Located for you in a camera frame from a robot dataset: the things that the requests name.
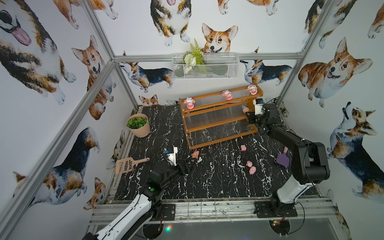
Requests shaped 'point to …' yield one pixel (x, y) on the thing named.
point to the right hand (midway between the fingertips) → (247, 109)
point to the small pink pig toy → (243, 148)
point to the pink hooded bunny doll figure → (190, 101)
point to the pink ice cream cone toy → (195, 154)
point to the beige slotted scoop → (126, 164)
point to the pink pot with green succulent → (139, 125)
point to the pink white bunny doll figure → (252, 89)
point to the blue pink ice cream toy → (244, 108)
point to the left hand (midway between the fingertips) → (193, 158)
